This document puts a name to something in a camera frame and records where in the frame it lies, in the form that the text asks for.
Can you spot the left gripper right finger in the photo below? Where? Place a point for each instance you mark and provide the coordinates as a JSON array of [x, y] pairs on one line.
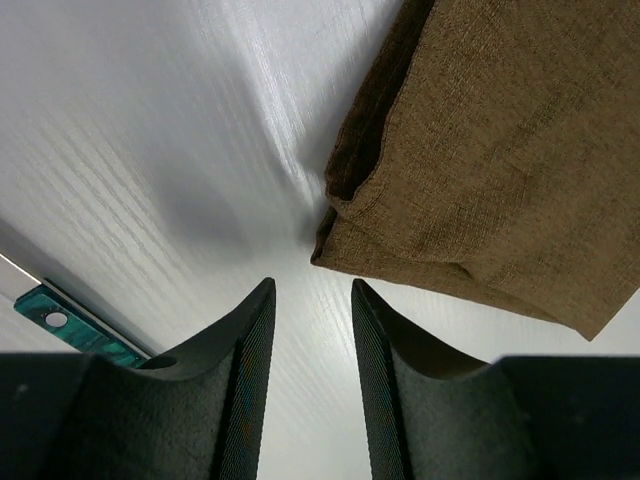
[[431, 427]]

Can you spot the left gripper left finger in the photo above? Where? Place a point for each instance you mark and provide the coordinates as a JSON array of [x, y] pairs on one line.
[[197, 411]]

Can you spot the brown cloth napkin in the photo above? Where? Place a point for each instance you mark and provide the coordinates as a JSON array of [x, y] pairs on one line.
[[492, 154]]

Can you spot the fork with green handle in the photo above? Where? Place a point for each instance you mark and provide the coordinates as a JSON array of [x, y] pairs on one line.
[[52, 309]]

